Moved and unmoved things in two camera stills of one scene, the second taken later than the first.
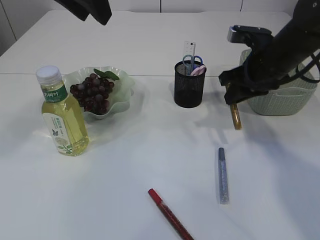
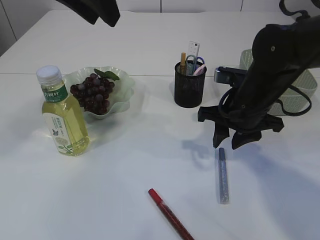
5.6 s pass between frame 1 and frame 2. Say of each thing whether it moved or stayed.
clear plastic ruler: moved
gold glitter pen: moved
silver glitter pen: stayed
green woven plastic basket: stayed
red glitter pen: stayed
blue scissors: stayed
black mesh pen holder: stayed
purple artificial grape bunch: stayed
